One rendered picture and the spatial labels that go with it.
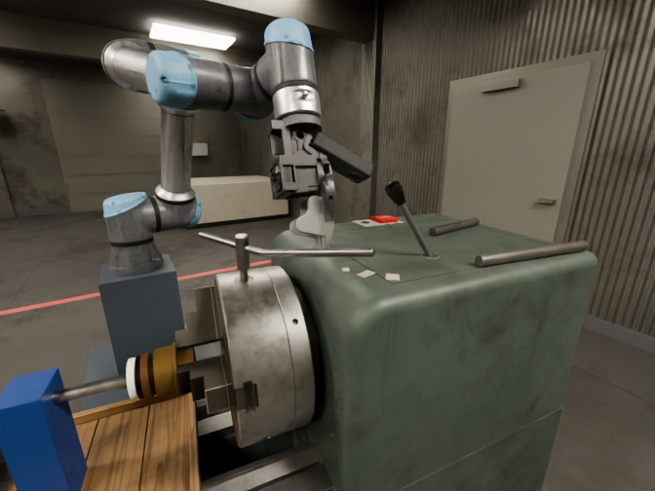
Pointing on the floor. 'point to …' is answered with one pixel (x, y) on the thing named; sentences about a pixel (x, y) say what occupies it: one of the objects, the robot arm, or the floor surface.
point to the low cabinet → (236, 201)
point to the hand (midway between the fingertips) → (327, 245)
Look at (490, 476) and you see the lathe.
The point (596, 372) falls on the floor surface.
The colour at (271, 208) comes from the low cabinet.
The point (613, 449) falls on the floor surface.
